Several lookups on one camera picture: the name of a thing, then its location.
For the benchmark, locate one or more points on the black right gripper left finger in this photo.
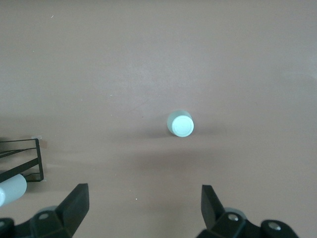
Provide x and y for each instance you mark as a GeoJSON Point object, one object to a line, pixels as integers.
{"type": "Point", "coordinates": [74, 208]}

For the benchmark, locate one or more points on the mint green cup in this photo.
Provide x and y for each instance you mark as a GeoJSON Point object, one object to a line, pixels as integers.
{"type": "Point", "coordinates": [182, 125]}

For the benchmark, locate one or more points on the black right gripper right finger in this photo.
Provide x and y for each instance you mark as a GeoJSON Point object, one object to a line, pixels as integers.
{"type": "Point", "coordinates": [210, 210]}

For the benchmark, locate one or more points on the grey plastic cup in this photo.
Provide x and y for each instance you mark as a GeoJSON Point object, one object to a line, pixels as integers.
{"type": "Point", "coordinates": [12, 188]}

